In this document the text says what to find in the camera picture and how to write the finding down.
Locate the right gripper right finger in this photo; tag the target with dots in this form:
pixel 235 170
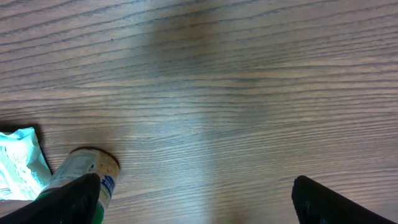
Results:
pixel 317 204

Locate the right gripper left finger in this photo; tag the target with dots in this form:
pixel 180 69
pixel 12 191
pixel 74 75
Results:
pixel 75 202

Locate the green white small bottle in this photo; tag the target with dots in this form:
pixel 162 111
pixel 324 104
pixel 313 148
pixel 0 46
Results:
pixel 82 161

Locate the teal wet wipes pack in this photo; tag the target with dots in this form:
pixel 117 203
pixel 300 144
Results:
pixel 24 171

